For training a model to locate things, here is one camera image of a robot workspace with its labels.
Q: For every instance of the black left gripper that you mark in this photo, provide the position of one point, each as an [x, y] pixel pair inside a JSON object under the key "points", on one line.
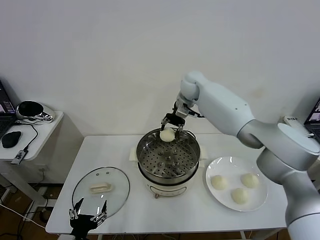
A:
{"points": [[83, 221]]}

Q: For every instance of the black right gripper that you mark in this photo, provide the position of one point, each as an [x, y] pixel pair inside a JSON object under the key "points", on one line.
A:
{"points": [[175, 119]]}

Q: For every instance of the white steamed baozi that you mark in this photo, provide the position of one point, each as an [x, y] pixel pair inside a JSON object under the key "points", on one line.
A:
{"points": [[249, 180], [219, 182], [240, 195], [167, 136]]}

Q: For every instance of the round glass pot lid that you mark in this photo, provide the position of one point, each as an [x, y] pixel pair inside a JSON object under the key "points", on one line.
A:
{"points": [[112, 175]]}

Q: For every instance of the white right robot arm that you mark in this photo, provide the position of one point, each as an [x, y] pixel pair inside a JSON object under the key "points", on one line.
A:
{"points": [[225, 105]]}

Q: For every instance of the stainless steel steamer basket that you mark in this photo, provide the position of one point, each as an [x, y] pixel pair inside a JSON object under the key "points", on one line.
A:
{"points": [[170, 160]]}

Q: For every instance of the cream electric cooker base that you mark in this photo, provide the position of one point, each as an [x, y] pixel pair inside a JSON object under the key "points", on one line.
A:
{"points": [[170, 190]]}

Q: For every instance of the round white plate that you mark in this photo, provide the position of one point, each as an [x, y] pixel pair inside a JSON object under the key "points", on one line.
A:
{"points": [[232, 167]]}

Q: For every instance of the white side table with mouse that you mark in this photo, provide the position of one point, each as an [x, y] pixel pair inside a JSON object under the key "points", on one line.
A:
{"points": [[50, 130]]}

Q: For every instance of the grey usb hub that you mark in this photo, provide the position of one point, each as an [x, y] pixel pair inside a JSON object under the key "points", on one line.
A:
{"points": [[19, 156]]}

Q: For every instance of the shiny chrome rounded device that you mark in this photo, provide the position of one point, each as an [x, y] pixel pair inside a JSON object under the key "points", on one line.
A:
{"points": [[47, 115]]}

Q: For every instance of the black computer mouse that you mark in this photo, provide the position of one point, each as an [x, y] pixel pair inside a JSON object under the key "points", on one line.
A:
{"points": [[11, 140]]}

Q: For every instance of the small printed white label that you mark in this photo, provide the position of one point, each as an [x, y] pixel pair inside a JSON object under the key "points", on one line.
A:
{"points": [[293, 119]]}

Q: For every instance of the black laptop beside chrome device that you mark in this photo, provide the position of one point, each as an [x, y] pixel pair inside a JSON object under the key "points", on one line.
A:
{"points": [[6, 107]]}

